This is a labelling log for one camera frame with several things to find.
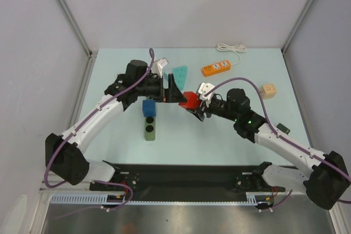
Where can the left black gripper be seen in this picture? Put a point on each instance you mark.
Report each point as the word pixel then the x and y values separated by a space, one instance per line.
pixel 172 95

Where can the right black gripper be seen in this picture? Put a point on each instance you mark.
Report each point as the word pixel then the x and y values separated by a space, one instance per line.
pixel 204 108

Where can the red cube plug adapter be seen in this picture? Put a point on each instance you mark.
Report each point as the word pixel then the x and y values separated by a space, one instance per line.
pixel 192 101

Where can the blue cube plug adapter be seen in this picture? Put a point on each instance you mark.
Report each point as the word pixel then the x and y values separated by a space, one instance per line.
pixel 149 108

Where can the green power strip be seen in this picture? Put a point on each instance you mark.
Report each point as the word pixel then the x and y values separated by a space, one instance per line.
pixel 150 128

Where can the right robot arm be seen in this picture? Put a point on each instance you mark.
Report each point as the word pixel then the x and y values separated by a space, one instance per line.
pixel 323 177

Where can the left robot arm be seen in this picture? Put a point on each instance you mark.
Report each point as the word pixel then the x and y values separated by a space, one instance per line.
pixel 65 152

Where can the beige cube plug adapter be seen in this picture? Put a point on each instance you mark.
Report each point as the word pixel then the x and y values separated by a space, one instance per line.
pixel 268 91

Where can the teal triangular power socket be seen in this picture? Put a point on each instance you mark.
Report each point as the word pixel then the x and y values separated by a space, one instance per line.
pixel 179 74

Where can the orange power strip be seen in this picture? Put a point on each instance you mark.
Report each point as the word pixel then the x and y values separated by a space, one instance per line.
pixel 216 68

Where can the dark green cube adapter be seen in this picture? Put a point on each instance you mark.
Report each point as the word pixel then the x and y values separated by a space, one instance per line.
pixel 283 128

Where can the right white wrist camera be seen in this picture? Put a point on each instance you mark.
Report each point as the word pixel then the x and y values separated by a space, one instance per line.
pixel 205 92

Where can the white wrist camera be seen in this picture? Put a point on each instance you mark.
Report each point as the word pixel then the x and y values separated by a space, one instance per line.
pixel 205 92
pixel 159 66

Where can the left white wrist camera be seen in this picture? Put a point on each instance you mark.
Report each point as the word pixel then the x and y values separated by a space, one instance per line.
pixel 159 66

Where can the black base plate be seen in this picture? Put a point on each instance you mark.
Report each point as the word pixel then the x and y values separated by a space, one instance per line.
pixel 187 183

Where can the aluminium front rail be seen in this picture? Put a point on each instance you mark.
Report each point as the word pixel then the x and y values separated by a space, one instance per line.
pixel 53 179

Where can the left aluminium frame post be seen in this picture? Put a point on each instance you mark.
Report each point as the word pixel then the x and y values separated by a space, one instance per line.
pixel 68 15

